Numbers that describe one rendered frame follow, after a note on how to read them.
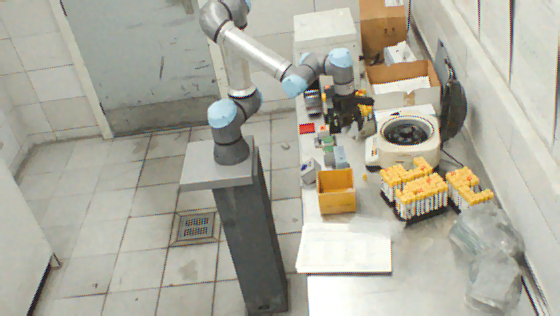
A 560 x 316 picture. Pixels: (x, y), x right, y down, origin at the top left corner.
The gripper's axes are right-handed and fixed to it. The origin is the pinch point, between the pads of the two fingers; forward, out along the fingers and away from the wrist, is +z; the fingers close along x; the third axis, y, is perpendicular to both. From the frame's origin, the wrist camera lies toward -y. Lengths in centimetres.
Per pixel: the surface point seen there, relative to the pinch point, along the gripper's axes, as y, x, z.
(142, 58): 23, -225, 28
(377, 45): -64, -73, 9
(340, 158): 9.0, 0.6, 5.7
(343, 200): 19.6, 16.8, 10.3
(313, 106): -6.5, -43.6, 7.6
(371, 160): -2.9, 2.9, 11.6
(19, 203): 128, -132, 40
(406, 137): -17.3, 6.8, 6.2
